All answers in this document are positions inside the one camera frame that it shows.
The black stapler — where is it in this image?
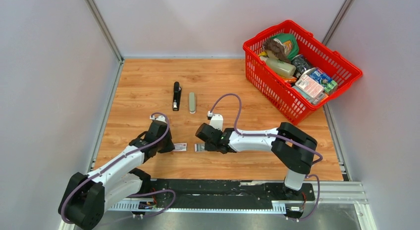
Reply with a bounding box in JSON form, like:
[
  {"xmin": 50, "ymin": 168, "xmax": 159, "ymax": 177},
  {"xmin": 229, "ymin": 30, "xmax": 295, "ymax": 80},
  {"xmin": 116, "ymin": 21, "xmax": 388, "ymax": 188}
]
[{"xmin": 172, "ymin": 81, "xmax": 182, "ymax": 111}]

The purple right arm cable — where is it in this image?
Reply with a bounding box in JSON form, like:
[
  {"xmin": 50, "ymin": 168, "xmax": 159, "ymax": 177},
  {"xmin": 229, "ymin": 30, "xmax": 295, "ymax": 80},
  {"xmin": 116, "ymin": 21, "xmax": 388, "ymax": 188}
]
[{"xmin": 209, "ymin": 93, "xmax": 324, "ymax": 222}]

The white red staple box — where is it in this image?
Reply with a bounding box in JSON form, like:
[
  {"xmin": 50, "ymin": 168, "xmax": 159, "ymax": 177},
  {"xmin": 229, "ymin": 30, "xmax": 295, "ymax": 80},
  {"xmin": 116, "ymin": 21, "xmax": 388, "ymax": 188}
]
[{"xmin": 174, "ymin": 143, "xmax": 187, "ymax": 152}]

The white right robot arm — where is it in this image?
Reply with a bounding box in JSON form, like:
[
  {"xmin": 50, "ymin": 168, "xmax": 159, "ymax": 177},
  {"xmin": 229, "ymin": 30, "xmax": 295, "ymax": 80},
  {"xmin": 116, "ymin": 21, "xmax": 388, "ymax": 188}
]
[{"xmin": 195, "ymin": 122, "xmax": 322, "ymax": 200}]

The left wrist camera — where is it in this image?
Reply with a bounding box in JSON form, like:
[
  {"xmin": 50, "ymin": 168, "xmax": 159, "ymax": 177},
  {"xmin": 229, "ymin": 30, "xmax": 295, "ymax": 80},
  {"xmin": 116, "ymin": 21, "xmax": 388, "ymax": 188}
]
[{"xmin": 150, "ymin": 114, "xmax": 167, "ymax": 123}]

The red plastic basket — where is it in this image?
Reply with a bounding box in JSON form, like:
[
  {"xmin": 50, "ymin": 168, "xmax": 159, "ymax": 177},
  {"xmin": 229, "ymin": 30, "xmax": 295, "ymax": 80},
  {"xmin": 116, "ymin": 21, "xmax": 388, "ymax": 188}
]
[{"xmin": 243, "ymin": 20, "xmax": 363, "ymax": 125}]

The grey white stapler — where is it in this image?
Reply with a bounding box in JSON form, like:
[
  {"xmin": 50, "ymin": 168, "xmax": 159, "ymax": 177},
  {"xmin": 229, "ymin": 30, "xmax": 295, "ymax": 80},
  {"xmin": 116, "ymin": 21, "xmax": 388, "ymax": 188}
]
[{"xmin": 189, "ymin": 92, "xmax": 197, "ymax": 114}]

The pink packaged item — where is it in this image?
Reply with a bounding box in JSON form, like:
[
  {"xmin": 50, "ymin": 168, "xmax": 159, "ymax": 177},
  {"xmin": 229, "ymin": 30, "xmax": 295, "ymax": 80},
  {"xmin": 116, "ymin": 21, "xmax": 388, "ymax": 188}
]
[{"xmin": 295, "ymin": 74, "xmax": 326, "ymax": 101}]

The green brown snack bag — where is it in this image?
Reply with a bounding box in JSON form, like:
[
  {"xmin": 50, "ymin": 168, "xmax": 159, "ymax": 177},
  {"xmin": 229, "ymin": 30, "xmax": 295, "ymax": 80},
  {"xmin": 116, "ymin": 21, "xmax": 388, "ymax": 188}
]
[{"xmin": 262, "ymin": 33, "xmax": 299, "ymax": 63}]

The blue green packaged item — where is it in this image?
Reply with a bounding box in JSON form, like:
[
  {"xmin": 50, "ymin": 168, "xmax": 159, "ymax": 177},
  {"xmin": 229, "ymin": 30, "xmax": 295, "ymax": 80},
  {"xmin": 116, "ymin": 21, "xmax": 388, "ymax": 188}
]
[{"xmin": 309, "ymin": 67, "xmax": 338, "ymax": 95}]

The dark foil packet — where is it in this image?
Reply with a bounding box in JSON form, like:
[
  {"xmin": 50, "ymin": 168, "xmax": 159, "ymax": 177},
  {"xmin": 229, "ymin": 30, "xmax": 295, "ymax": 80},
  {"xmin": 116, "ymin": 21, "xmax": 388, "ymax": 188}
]
[{"xmin": 291, "ymin": 54, "xmax": 314, "ymax": 75}]

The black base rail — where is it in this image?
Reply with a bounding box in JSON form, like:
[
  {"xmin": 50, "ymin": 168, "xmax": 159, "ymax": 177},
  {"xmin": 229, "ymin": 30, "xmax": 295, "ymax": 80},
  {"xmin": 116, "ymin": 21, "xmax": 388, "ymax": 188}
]
[{"xmin": 140, "ymin": 179, "xmax": 316, "ymax": 210}]

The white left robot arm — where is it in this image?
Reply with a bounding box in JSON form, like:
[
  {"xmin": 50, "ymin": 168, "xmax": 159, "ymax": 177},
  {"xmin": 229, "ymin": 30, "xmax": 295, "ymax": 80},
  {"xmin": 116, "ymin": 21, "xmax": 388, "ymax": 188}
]
[{"xmin": 58, "ymin": 113, "xmax": 175, "ymax": 230}]

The pale plastic bottle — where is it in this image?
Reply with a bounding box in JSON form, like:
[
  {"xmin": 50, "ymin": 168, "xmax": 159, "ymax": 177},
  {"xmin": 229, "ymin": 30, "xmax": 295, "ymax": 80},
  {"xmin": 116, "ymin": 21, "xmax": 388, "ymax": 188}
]
[{"xmin": 260, "ymin": 56, "xmax": 296, "ymax": 78}]

